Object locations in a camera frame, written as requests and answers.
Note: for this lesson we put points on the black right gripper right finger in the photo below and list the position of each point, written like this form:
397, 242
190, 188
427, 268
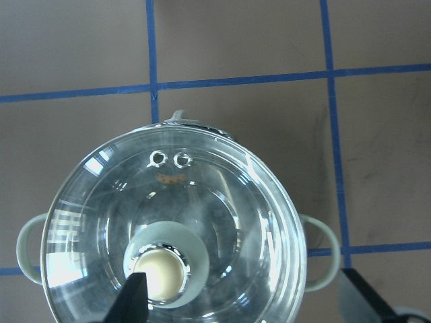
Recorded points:
359, 302

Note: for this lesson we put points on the glass pot lid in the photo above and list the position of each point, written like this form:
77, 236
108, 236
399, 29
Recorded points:
208, 188

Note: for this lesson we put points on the pale green cooking pot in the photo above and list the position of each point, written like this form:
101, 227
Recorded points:
27, 249

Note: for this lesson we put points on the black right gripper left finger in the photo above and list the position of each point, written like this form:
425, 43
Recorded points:
131, 305

